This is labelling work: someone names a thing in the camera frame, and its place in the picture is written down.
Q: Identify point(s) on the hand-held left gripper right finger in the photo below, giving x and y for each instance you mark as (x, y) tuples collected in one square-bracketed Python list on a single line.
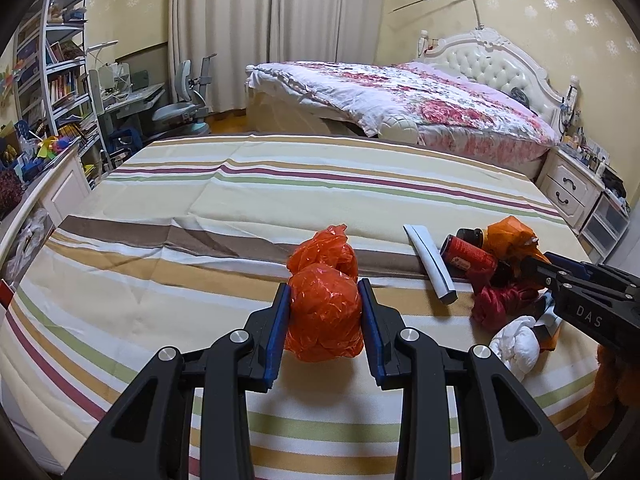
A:
[(370, 330)]

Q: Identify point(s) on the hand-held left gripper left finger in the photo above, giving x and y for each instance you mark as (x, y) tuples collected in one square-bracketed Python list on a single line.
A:
[(277, 330)]

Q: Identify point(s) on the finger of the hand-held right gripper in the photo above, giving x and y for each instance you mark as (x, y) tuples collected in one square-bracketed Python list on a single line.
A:
[(562, 261), (549, 321)]

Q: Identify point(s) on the orange plastic bag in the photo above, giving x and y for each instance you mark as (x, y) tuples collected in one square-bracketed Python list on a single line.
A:
[(510, 235), (325, 310)]

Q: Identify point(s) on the toothpaste tube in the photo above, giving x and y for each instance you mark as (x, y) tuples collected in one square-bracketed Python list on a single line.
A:
[(432, 265)]

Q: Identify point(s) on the crumpled white tissue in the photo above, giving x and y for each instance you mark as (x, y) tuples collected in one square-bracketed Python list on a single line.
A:
[(517, 347)]

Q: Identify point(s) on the plastic drawer unit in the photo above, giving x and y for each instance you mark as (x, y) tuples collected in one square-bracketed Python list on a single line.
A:
[(605, 225)]

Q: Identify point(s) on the white nightstand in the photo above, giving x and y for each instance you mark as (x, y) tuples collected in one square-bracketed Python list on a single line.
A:
[(567, 185)]

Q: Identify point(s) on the red bottle with black cap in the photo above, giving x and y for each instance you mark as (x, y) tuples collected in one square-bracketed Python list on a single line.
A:
[(470, 257)]

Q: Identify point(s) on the orange bottle with black cap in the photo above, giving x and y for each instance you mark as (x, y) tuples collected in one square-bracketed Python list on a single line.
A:
[(470, 237)]

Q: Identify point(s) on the cluster of small bottles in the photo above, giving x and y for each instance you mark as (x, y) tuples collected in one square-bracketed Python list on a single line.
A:
[(590, 147)]

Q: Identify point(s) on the striped bed sheet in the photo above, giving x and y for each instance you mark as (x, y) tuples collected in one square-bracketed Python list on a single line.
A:
[(200, 240)]

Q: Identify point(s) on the dark cloth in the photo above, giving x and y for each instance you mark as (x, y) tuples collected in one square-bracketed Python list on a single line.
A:
[(521, 96)]

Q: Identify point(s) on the white upholstered bed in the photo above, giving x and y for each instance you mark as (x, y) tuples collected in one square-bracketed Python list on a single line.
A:
[(500, 67)]

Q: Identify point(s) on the floral quilt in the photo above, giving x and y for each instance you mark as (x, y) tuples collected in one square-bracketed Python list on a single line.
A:
[(400, 90)]

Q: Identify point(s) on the blue step stool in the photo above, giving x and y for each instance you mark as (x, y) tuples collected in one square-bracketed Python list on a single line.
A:
[(125, 145)]

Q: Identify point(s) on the grey office chair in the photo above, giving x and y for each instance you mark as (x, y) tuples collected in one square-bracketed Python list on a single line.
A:
[(187, 105)]

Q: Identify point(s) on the white wooden cabinet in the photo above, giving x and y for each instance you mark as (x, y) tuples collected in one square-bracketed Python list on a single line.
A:
[(60, 185)]

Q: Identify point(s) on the grey study desk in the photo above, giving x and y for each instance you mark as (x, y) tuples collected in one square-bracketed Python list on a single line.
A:
[(130, 100)]

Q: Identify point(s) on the pile of colourful toys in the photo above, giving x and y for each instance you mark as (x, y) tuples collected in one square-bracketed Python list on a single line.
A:
[(45, 147)]

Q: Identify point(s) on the dark red pompom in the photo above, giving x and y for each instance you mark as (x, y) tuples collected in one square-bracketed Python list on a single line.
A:
[(9, 192)]

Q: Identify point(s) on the beige curtain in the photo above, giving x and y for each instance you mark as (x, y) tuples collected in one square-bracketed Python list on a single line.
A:
[(275, 25)]

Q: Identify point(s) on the white desk lamp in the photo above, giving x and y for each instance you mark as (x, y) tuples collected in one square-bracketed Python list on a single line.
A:
[(102, 50)]

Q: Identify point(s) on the white bookshelf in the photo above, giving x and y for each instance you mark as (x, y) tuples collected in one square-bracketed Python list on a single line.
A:
[(55, 65)]

